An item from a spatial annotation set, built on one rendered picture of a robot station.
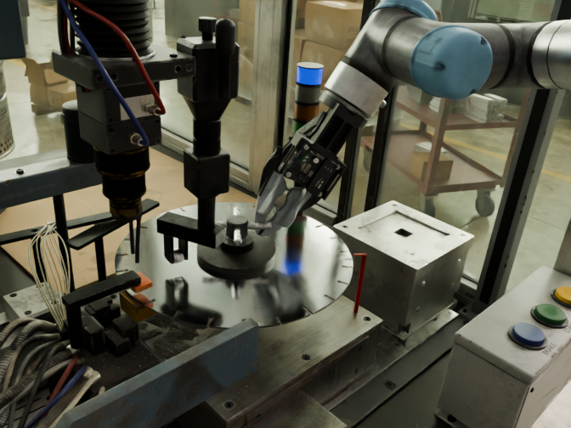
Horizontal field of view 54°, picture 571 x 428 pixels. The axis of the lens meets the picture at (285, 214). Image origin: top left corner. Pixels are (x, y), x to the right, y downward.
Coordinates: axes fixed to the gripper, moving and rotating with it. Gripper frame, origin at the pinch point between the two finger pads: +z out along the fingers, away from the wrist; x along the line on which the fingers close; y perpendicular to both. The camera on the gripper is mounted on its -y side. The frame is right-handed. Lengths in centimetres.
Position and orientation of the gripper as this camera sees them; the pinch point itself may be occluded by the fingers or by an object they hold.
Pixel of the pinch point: (262, 225)
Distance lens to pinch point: 78.8
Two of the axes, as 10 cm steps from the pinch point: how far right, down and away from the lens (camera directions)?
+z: -5.4, 8.2, 1.9
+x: 8.4, 5.1, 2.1
